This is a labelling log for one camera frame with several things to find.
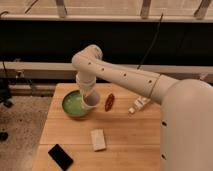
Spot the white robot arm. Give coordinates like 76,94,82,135
72,45,213,171

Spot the green ceramic bowl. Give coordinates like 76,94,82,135
62,90,89,118

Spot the small white plastic bottle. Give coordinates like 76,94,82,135
128,97,150,114

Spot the white rectangular block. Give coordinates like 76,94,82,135
91,129,106,151

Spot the black smartphone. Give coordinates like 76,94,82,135
48,144,73,171

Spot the dark chair base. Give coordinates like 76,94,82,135
0,79,13,141

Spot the black hanging cable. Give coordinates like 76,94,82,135
136,13,165,70

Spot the grey metal wall rail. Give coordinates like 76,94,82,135
0,61,213,83

